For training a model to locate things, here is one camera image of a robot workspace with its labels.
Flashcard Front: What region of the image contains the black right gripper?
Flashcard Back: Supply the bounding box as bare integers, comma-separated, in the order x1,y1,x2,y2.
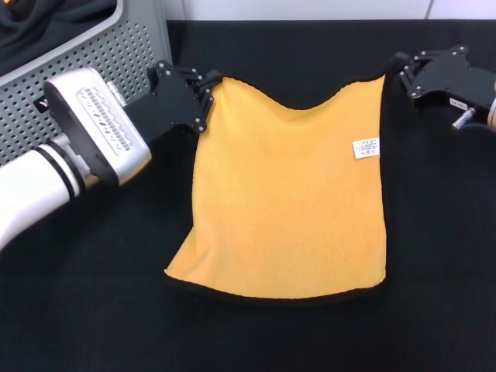
388,44,496,119

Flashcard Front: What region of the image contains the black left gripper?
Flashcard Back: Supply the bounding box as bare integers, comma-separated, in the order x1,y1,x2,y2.
125,60,224,145

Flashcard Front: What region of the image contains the yellow towel with black edging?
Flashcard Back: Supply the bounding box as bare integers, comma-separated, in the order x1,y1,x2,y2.
162,71,392,307

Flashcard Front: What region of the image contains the grey perforated storage box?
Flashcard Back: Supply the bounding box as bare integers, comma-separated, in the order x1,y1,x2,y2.
0,0,174,167

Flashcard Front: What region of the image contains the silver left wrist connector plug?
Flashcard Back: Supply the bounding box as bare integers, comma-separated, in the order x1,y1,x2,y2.
106,81,127,109

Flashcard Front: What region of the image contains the dark grey crumpled cloth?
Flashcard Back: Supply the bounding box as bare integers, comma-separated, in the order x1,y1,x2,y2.
0,0,117,78

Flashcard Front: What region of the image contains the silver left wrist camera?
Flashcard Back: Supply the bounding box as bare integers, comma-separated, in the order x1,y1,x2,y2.
43,66,153,187

